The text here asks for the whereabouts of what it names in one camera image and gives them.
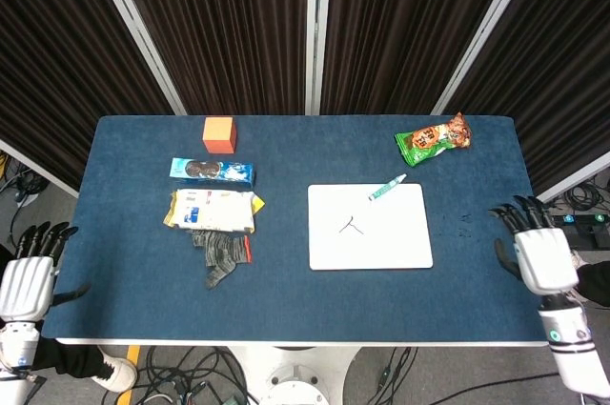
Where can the blue cookie box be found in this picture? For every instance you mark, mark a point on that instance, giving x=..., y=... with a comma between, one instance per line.
x=224, y=172

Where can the black trouser leg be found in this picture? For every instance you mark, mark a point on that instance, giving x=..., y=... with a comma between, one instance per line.
x=67, y=359

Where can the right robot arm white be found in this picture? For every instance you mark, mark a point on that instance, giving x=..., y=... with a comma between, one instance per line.
x=569, y=343

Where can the orange cube block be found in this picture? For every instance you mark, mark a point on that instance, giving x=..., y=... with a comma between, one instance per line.
x=217, y=135

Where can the blue table cloth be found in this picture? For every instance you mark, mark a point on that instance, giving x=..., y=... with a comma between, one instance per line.
x=286, y=305

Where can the grey knit work glove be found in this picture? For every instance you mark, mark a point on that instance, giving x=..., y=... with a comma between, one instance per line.
x=221, y=252

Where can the black power strip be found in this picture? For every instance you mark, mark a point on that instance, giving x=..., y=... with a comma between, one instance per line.
x=583, y=226

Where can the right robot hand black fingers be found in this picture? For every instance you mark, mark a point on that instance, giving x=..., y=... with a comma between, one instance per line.
x=545, y=259

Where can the green orange snack bag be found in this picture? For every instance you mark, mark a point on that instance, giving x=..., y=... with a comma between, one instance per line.
x=429, y=140

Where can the white table frame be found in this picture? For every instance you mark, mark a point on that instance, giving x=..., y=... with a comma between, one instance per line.
x=286, y=342

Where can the black cloth sleeve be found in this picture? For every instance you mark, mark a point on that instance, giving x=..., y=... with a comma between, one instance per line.
x=595, y=281

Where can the white sneaker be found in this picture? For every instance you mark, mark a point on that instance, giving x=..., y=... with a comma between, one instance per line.
x=119, y=371

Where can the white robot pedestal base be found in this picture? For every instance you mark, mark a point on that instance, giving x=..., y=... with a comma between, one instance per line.
x=295, y=371

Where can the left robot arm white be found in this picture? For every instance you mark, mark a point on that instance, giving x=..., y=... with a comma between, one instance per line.
x=16, y=352

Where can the white yellow snack bag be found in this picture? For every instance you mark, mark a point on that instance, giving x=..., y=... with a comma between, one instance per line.
x=214, y=209

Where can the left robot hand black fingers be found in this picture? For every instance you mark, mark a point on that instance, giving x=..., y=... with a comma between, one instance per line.
x=26, y=286

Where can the dark pleated partition screen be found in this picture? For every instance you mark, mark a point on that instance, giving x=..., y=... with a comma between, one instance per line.
x=57, y=66
x=405, y=33
x=229, y=33
x=562, y=66

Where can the green and white marker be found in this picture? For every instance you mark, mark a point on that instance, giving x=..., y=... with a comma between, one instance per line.
x=385, y=189

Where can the white drawing board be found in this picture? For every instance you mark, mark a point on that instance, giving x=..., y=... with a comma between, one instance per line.
x=391, y=243

